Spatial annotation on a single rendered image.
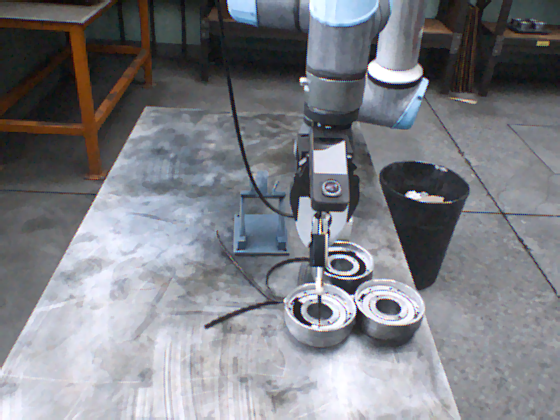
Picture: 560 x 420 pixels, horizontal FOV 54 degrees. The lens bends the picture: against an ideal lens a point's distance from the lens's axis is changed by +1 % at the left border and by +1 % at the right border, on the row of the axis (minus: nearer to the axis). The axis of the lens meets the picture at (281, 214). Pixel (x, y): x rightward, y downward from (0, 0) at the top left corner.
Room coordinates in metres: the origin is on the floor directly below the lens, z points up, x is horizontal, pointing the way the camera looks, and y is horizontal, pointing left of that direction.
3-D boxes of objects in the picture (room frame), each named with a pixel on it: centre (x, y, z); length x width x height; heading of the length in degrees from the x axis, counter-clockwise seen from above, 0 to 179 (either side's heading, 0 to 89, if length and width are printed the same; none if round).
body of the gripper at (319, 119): (0.68, -0.05, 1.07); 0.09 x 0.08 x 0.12; 6
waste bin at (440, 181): (1.85, -0.53, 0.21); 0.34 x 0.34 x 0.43
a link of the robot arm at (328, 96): (0.67, -0.05, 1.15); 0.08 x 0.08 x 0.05
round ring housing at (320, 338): (0.62, -0.07, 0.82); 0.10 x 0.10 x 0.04
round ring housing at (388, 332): (0.64, -0.17, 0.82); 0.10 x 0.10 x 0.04
